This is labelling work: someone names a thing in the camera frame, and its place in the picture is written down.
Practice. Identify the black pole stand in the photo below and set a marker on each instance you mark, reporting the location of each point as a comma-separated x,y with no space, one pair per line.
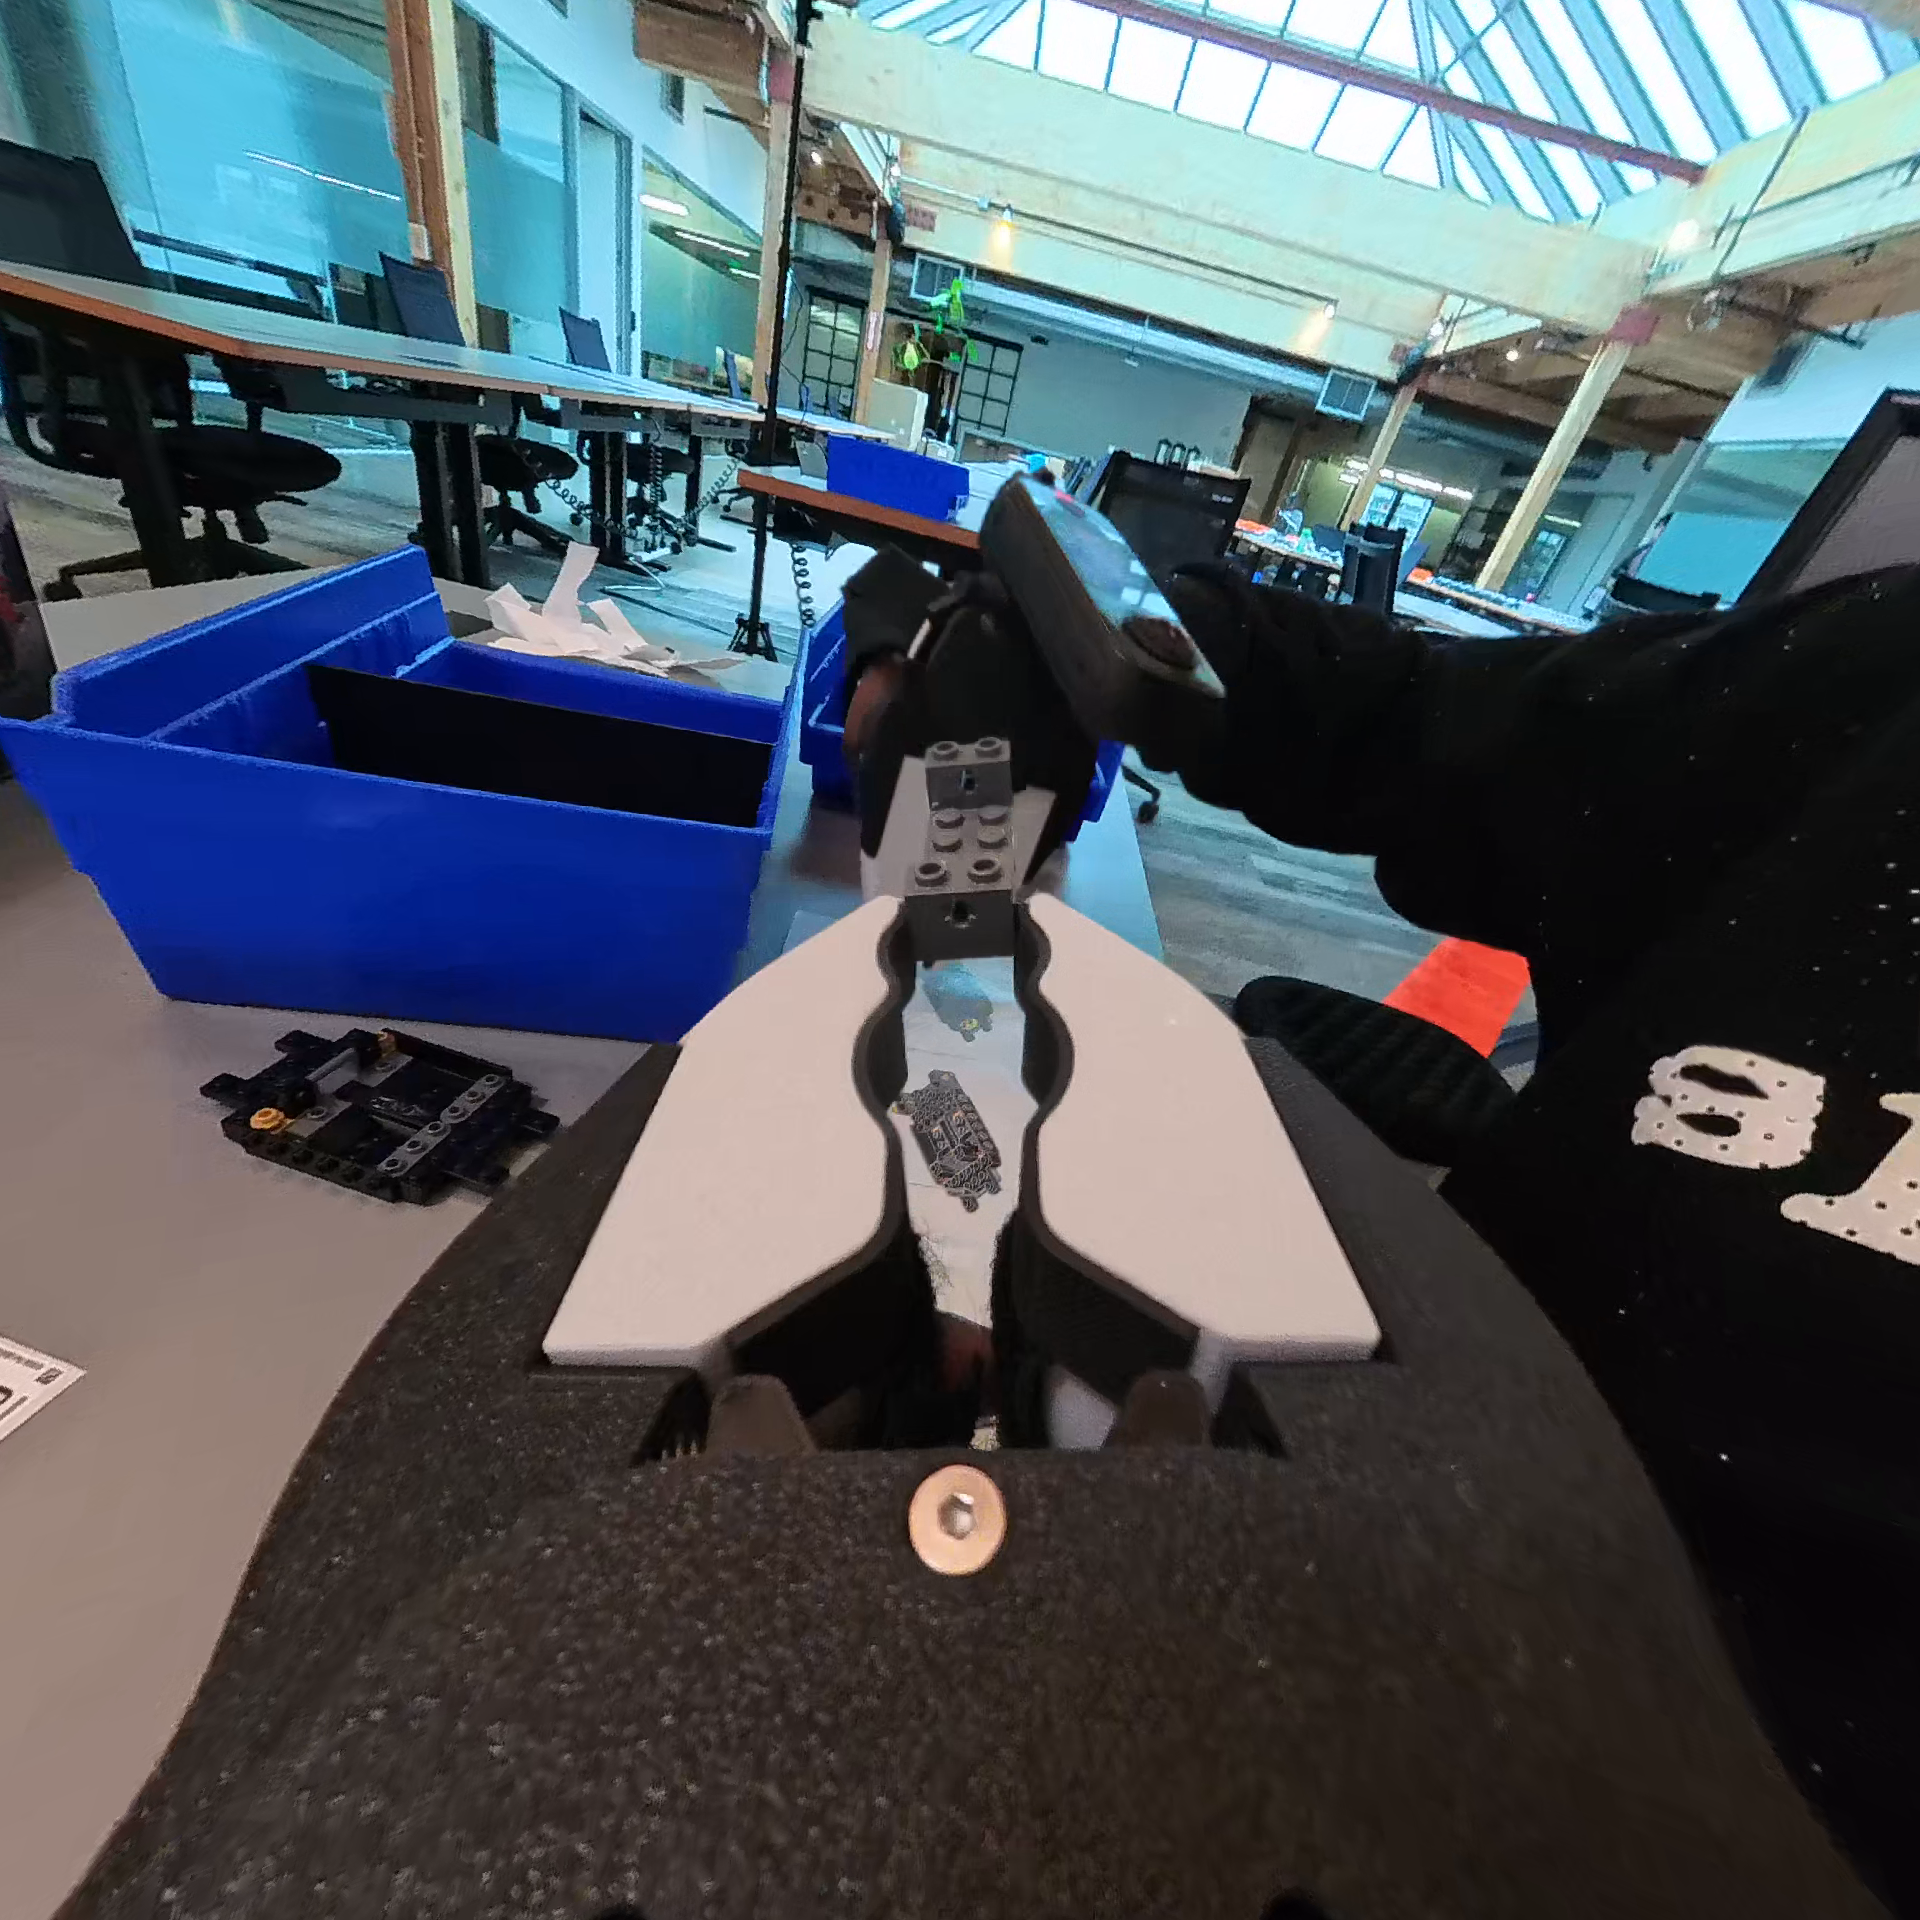
805,77

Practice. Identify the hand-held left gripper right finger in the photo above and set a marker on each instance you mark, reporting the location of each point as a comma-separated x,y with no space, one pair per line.
1184,1172

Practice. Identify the black chair armrest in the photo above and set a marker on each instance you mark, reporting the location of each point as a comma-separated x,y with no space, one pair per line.
1349,1051

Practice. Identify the grey lego piece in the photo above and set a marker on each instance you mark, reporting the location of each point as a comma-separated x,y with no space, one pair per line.
968,850

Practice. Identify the dark grey lego chassis assembly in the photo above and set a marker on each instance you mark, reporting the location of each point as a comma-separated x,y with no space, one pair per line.
374,1118

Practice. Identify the large blue plastic bin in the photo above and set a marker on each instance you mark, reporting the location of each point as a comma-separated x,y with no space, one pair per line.
374,901

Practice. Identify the crumpled white paper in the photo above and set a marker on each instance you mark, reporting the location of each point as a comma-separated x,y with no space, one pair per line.
579,617

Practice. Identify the white printed paper label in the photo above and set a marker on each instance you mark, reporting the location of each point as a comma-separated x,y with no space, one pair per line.
27,1389

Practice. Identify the person's right hand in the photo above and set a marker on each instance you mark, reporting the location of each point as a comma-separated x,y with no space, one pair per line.
868,721

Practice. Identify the small office desk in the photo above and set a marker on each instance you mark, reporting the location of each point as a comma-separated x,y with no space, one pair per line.
884,511

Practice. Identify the black bin divider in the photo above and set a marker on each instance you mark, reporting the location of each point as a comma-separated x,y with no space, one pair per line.
524,743

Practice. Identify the orange floor mat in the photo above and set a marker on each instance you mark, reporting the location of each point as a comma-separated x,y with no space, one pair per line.
1453,997

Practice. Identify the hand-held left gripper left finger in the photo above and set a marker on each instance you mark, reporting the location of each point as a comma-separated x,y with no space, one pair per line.
720,1172

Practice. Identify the black office chair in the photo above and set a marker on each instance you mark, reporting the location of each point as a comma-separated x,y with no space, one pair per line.
421,301
224,465

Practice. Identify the person's black speckled sweater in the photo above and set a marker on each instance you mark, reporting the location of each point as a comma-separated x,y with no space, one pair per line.
1723,1349

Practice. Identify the lego instruction booklet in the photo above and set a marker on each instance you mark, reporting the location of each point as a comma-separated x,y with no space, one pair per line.
960,1081

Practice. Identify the long office desk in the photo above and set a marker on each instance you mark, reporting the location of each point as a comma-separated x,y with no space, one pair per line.
300,339

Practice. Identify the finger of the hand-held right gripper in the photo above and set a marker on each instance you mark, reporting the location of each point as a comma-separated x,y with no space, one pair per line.
894,827

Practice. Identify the small blue plastic bin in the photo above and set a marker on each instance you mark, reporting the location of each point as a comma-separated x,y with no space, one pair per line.
901,469
825,721

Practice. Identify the black monitor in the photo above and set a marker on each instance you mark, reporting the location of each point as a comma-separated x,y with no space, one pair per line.
1184,517
1861,511

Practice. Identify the green hanging plant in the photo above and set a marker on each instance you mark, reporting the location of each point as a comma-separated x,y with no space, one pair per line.
916,358

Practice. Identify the person's right forearm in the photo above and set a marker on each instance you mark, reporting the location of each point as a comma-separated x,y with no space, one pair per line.
1425,721

